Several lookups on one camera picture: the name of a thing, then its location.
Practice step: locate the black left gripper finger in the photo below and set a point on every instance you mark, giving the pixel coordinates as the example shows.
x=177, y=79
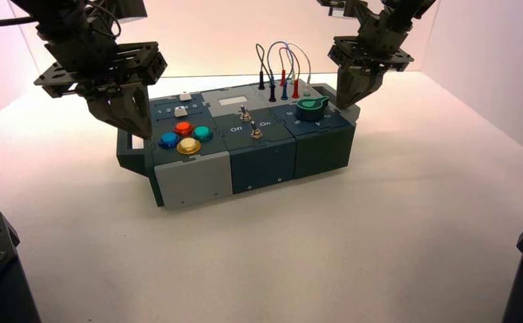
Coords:
x=136, y=109
x=107, y=107

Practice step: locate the white slider cap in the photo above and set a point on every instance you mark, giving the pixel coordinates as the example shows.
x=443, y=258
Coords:
x=185, y=97
x=180, y=111

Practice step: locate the metal toggle switch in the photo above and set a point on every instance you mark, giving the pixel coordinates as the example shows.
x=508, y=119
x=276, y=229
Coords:
x=256, y=132
x=244, y=115

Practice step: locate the red round push button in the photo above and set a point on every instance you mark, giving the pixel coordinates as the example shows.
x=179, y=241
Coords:
x=183, y=129

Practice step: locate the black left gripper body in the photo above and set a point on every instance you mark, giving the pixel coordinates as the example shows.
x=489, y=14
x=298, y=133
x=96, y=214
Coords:
x=96, y=67

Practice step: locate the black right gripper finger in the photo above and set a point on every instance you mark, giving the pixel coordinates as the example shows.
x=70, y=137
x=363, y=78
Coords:
x=347, y=87
x=368, y=84

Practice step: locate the teal round push button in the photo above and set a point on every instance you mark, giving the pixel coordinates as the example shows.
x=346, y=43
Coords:
x=202, y=133

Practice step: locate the dark teal grey control box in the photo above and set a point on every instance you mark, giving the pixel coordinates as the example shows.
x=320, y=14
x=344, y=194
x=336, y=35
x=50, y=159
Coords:
x=261, y=165

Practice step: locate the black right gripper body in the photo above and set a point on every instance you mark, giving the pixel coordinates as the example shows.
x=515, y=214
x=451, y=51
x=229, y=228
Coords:
x=377, y=47

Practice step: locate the blue round push button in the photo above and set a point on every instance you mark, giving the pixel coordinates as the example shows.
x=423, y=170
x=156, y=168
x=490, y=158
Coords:
x=169, y=140

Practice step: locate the green black rotary knob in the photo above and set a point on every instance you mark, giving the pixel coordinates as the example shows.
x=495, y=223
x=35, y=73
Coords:
x=308, y=113

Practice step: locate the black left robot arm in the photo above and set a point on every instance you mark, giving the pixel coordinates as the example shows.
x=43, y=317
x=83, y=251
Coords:
x=65, y=18

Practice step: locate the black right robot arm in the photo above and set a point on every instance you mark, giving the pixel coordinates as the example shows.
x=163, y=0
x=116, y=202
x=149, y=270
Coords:
x=408, y=9

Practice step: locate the yellow round push button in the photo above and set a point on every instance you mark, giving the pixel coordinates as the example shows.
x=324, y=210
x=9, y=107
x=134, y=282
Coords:
x=188, y=146

